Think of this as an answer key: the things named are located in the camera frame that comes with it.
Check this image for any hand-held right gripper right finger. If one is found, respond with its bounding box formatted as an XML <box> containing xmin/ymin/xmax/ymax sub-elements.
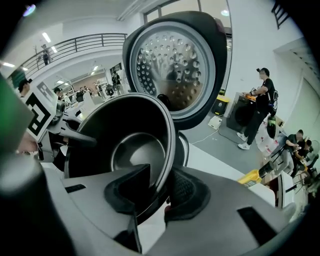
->
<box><xmin>147</xmin><ymin>166</ymin><xmax>297</xmax><ymax>256</ymax></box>

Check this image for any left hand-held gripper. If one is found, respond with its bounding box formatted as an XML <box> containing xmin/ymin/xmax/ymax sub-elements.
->
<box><xmin>23</xmin><ymin>81</ymin><xmax>98</xmax><ymax>163</ymax></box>

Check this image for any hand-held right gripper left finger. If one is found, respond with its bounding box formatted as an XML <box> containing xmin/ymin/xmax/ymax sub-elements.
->
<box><xmin>41</xmin><ymin>163</ymin><xmax>152</xmax><ymax>256</ymax></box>

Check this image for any black pot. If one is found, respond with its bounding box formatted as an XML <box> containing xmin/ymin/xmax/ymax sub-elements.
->
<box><xmin>63</xmin><ymin>92</ymin><xmax>177</xmax><ymax>226</ymax></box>

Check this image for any black and white rice cooker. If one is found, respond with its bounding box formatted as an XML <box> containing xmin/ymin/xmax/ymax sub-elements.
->
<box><xmin>121</xmin><ymin>10</ymin><xmax>229</xmax><ymax>168</ymax></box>

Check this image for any person's left forearm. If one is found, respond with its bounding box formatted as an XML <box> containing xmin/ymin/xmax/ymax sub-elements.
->
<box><xmin>15</xmin><ymin>132</ymin><xmax>40</xmax><ymax>155</ymax></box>

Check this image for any black office chair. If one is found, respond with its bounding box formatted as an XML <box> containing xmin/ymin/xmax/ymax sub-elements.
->
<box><xmin>104</xmin><ymin>84</ymin><xmax>116</xmax><ymax>98</ymax></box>

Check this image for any yellow and black tool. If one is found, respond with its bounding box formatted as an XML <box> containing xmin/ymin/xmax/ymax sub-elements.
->
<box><xmin>236</xmin><ymin>161</ymin><xmax>276</xmax><ymax>189</ymax></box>

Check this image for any dark metal railing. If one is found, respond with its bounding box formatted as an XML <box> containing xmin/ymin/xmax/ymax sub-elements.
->
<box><xmin>7</xmin><ymin>32</ymin><xmax>128</xmax><ymax>79</ymax></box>

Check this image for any white box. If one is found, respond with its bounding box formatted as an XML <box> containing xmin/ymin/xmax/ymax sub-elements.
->
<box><xmin>207</xmin><ymin>116</ymin><xmax>223</xmax><ymax>130</ymax></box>

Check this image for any black and green bag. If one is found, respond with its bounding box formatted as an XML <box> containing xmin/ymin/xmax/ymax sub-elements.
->
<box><xmin>265</xmin><ymin>114</ymin><xmax>279</xmax><ymax>140</ymax></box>

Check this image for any dark grey washing machine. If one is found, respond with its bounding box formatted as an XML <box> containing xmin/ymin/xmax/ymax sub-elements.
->
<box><xmin>226</xmin><ymin>91</ymin><xmax>257</xmax><ymax>132</ymax></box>

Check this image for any black and yellow bin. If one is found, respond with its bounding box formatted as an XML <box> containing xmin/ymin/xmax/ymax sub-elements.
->
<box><xmin>211</xmin><ymin>94</ymin><xmax>230</xmax><ymax>116</ymax></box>

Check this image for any white cable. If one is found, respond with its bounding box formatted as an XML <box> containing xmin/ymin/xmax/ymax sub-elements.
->
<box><xmin>191</xmin><ymin>127</ymin><xmax>241</xmax><ymax>146</ymax></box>

